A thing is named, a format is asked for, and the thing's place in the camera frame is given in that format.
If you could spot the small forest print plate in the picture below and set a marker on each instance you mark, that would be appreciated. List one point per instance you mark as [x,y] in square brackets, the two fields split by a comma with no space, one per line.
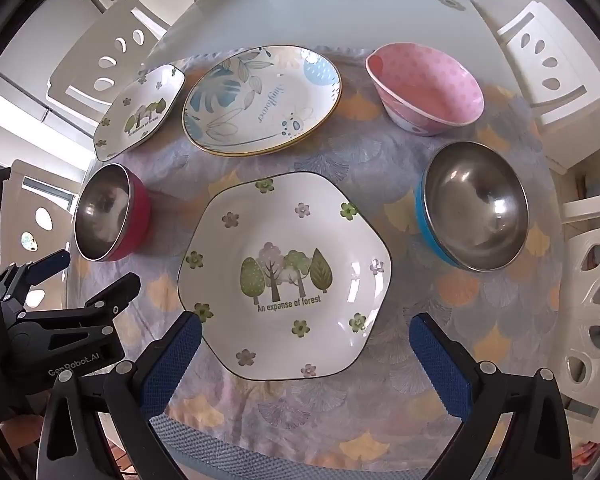
[140,110]

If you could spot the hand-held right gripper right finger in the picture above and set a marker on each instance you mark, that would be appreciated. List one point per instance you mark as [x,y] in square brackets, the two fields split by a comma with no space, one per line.
[440,360]

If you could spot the red steel bowl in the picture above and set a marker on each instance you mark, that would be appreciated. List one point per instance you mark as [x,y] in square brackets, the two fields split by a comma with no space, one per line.
[100,215]

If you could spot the blue steel bowl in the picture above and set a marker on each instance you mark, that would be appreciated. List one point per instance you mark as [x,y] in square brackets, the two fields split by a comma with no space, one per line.
[475,210]

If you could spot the pink dotted bowl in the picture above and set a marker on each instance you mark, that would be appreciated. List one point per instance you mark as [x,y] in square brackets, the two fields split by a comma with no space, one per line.
[430,85]

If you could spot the round leaf print plate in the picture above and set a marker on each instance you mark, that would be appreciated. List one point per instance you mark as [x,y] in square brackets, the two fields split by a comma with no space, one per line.
[240,105]

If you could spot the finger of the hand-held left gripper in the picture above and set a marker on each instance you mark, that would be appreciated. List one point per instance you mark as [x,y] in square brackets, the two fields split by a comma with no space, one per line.
[45,266]
[115,292]

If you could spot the large hexagonal forest print plate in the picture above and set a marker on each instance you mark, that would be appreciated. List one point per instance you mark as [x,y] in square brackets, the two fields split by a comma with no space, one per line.
[280,230]

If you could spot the grey leaf pattern tablecloth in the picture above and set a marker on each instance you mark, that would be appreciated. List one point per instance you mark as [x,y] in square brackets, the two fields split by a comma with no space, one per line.
[370,170]

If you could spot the white chair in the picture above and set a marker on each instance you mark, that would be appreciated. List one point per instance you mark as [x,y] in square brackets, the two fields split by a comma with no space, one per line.
[90,40]
[565,100]
[55,195]
[575,310]

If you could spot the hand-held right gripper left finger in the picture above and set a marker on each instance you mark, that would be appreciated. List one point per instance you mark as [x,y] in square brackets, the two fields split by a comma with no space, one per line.
[172,360]

